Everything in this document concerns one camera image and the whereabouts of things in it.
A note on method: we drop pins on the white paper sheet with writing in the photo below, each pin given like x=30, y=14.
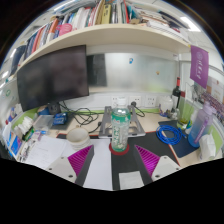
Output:
x=45, y=151

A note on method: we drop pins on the white lidded jar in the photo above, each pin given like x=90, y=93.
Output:
x=166, y=106

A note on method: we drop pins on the black red-edged desk mat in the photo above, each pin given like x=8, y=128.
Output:
x=123, y=163

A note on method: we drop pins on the clear green-labelled drink bottle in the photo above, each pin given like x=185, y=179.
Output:
x=120, y=130

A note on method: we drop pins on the colourful photo poster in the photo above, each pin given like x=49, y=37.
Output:
x=215, y=100

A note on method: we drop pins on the plain white paper sheet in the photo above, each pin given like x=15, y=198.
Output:
x=100, y=166

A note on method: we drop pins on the grey metal laptop stand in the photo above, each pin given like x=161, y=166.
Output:
x=138, y=130

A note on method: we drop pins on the crumpled white tissues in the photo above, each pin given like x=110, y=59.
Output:
x=25, y=125

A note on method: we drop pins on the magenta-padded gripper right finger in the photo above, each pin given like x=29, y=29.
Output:
x=150, y=160

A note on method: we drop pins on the black computer monitor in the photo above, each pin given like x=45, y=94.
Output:
x=53, y=78

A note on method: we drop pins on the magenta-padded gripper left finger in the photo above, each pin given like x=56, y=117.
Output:
x=80, y=160

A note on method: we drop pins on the white wall socket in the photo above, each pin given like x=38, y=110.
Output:
x=151, y=101
x=135, y=100
x=116, y=101

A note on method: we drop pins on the dark blue mouse pad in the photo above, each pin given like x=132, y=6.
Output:
x=185, y=148

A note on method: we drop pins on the blue tissue box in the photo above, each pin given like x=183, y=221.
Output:
x=13, y=143

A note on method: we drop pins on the dark wine bottle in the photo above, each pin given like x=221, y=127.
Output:
x=176, y=95

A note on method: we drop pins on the small white paper square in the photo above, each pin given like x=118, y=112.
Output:
x=131, y=180

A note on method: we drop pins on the white tissue pack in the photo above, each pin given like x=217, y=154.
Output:
x=207, y=146

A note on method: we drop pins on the small blue electronic device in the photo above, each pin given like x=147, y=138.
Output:
x=60, y=119

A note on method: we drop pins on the white shelf with books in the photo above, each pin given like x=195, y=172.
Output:
x=106, y=35

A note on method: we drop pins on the flat round red coaster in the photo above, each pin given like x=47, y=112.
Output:
x=115, y=152

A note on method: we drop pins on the translucent purple water bottle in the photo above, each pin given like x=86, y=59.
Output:
x=200, y=128

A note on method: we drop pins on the purple pennant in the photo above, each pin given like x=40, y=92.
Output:
x=199, y=66

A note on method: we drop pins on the green drinking glass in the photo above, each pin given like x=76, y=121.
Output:
x=185, y=115

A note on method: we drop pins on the clear plastic box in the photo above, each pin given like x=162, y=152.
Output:
x=43, y=122

